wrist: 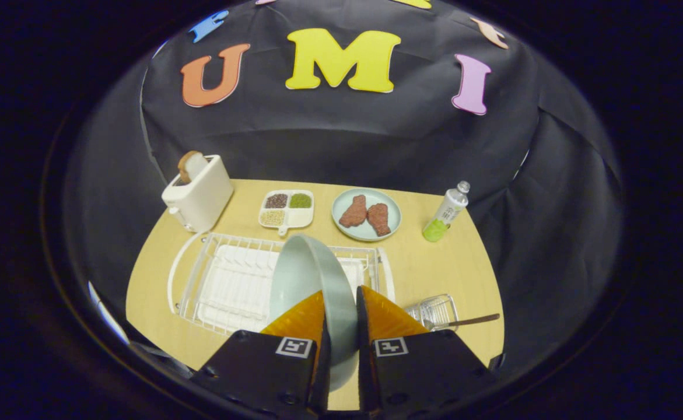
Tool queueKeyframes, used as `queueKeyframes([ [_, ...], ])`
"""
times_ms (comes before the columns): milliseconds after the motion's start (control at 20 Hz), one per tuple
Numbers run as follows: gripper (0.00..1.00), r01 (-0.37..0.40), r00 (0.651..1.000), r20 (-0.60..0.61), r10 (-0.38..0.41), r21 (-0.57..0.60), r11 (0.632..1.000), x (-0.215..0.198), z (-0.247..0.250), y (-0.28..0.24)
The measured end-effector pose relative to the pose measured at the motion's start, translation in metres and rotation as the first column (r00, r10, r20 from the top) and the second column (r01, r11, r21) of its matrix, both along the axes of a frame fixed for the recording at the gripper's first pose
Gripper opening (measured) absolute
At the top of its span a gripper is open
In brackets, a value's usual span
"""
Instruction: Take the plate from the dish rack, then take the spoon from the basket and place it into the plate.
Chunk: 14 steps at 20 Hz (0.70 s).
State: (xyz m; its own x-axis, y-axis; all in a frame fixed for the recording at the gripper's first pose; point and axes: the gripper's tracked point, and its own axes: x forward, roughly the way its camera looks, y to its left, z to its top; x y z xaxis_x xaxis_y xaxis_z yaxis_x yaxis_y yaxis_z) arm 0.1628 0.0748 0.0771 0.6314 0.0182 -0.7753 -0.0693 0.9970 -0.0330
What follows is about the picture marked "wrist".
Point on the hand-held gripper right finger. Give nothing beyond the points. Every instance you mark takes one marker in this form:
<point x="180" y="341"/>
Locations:
<point x="423" y="367"/>

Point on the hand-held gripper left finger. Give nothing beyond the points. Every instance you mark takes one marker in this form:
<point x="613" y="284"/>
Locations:
<point x="259" y="367"/>

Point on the pale green plate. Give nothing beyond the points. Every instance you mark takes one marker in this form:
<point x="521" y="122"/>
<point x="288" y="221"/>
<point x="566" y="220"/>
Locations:
<point x="306" y="268"/>

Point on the white divided dish with beans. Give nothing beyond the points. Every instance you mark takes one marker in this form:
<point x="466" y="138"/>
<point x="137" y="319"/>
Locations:
<point x="300" y="217"/>

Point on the light green plate with meat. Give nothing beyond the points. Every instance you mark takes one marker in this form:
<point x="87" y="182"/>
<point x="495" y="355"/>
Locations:
<point x="392" y="211"/>

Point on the white ribbed drain tray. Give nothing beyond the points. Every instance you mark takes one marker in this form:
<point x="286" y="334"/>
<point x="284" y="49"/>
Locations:
<point x="236" y="286"/>

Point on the brown meat piece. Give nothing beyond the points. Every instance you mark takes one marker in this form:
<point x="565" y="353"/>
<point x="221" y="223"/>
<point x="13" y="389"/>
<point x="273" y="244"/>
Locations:
<point x="379" y="219"/>
<point x="353" y="213"/>

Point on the green tea bottle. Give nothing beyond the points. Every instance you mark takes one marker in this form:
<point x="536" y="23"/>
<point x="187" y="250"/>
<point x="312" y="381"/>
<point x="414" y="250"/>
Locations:
<point x="447" y="211"/>

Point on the white toaster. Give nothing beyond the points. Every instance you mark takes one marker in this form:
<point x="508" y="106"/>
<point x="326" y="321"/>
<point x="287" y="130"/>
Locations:
<point x="207" y="195"/>

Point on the brown bread slice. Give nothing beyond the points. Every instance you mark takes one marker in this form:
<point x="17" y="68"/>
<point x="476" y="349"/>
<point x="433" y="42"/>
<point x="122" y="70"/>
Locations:
<point x="188" y="164"/>

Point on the black backdrop cloth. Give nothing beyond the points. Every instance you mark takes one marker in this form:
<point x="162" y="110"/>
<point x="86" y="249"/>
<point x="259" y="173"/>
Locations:
<point x="347" y="134"/>

